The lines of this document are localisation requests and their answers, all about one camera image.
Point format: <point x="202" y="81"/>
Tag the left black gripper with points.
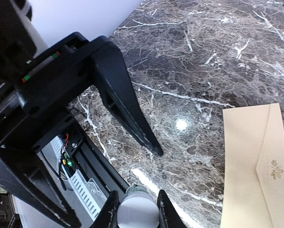
<point x="33" y="108"/>

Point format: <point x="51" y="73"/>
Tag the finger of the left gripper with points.
<point x="24" y="175"/>
<point x="113" y="82"/>

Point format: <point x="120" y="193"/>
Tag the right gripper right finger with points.
<point x="168" y="217"/>

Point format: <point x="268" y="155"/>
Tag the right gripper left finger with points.
<point x="107" y="217"/>

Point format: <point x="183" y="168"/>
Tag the white glue bottle cap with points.
<point x="138" y="210"/>

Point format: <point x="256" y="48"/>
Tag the brown kraft envelope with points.
<point x="254" y="167"/>

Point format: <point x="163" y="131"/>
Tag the small white-capped glue bottle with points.
<point x="135" y="188"/>

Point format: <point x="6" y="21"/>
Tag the white slotted cable duct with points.
<point x="80" y="195"/>

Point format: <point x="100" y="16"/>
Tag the black front frame rail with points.
<point x="91" y="162"/>

